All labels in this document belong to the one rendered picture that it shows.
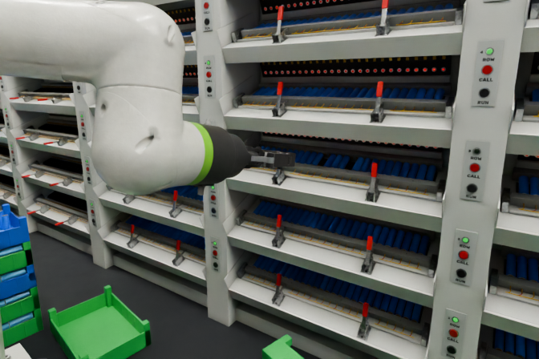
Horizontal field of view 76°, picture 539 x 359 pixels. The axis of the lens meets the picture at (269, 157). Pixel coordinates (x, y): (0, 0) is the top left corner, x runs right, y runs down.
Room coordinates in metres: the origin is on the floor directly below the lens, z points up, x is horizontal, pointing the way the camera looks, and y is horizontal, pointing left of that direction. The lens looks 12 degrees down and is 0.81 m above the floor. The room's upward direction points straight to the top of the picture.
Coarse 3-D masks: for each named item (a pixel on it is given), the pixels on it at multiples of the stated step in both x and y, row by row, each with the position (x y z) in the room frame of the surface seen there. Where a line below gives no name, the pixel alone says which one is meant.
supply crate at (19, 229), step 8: (8, 208) 1.13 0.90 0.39; (16, 216) 1.08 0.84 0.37; (24, 216) 1.02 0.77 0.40; (16, 224) 1.09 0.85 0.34; (24, 224) 1.01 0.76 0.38; (0, 232) 0.96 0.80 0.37; (8, 232) 0.98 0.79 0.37; (16, 232) 1.00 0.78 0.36; (24, 232) 1.01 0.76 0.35; (0, 240) 0.96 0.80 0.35; (8, 240) 0.98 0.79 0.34; (16, 240) 0.99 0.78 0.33; (24, 240) 1.01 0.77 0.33; (0, 248) 0.96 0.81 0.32
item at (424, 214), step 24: (312, 144) 1.05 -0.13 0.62; (336, 144) 1.01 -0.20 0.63; (360, 144) 0.97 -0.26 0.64; (264, 168) 1.03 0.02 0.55; (264, 192) 0.97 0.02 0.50; (288, 192) 0.91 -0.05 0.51; (312, 192) 0.87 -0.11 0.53; (336, 192) 0.86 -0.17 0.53; (360, 192) 0.84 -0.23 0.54; (408, 192) 0.80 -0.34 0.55; (384, 216) 0.78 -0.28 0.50; (408, 216) 0.75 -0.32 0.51; (432, 216) 0.72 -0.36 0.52
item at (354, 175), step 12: (276, 168) 1.00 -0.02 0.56; (288, 168) 0.99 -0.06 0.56; (300, 168) 0.96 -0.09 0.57; (312, 168) 0.94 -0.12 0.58; (324, 168) 0.93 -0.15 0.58; (336, 168) 0.91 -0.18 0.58; (336, 180) 0.89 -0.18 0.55; (360, 180) 0.87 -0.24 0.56; (384, 180) 0.83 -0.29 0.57; (396, 180) 0.82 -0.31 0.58; (408, 180) 0.81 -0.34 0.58; (420, 180) 0.80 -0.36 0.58; (432, 192) 0.78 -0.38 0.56
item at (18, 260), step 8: (24, 248) 1.01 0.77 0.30; (8, 256) 0.97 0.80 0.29; (16, 256) 0.99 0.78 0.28; (24, 256) 1.00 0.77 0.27; (32, 256) 1.02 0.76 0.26; (0, 264) 0.96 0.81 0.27; (8, 264) 0.97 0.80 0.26; (16, 264) 0.98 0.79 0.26; (24, 264) 1.00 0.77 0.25; (0, 272) 0.95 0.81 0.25
